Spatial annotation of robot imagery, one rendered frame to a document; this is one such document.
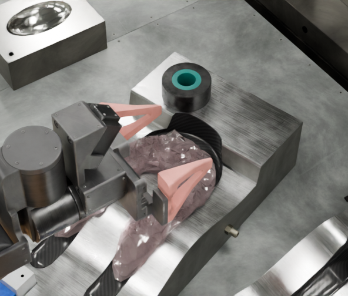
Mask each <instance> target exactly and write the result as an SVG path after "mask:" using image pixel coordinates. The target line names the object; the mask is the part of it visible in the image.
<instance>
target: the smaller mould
mask: <svg viewBox="0 0 348 296"><path fill-rule="evenodd" d="M107 48H108V46H107V38H106V24H105V20H104V19H103V18H102V17H101V16H100V15H99V14H98V13H97V12H96V11H95V10H94V8H93V7H92V6H91V5H90V4H89V3H88V2H87V1H86V0H11V1H8V2H6V3H3V4H1V5H0V74H1V75H2V77H3V78H4V79H5V80H6V82H7V83H8V84H9V86H10V87H11V88H12V89H13V90H17V89H19V88H21V87H23V86H26V85H28V84H30V83H32V82H34V81H36V80H39V79H41V78H44V77H46V76H48V75H50V74H52V73H54V72H56V71H59V70H61V69H63V68H65V67H67V66H69V65H72V64H74V63H76V62H79V61H80V60H82V59H85V58H87V57H89V56H92V55H94V54H96V53H98V52H100V51H102V50H105V49H107Z"/></svg>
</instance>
